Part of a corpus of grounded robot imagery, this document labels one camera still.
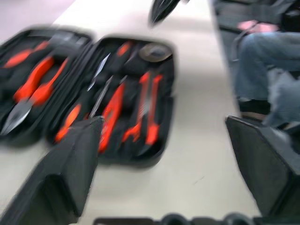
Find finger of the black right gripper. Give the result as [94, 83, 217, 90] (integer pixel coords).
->
[161, 0, 182, 18]
[149, 0, 169, 26]

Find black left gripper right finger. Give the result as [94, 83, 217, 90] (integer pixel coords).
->
[225, 116, 300, 218]

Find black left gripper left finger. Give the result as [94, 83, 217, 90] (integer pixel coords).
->
[0, 116, 105, 225]

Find grey tape roll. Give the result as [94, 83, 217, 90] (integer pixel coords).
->
[138, 43, 173, 63]

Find black orange screwdriver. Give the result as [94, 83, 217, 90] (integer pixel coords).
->
[55, 76, 113, 143]
[88, 41, 132, 92]

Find orange black utility knife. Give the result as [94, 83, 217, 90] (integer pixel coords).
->
[121, 72, 164, 145]

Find orange voltage tester pen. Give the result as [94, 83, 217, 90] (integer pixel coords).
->
[98, 83, 126, 153]

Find black tool case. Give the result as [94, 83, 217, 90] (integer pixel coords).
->
[0, 25, 176, 168]

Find person in blue jeans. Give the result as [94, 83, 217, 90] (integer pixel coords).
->
[234, 20, 300, 128]

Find claw hammer orange grip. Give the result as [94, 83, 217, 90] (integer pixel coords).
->
[2, 30, 85, 70]

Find orange handled pliers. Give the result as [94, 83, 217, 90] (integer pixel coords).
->
[0, 55, 70, 136]

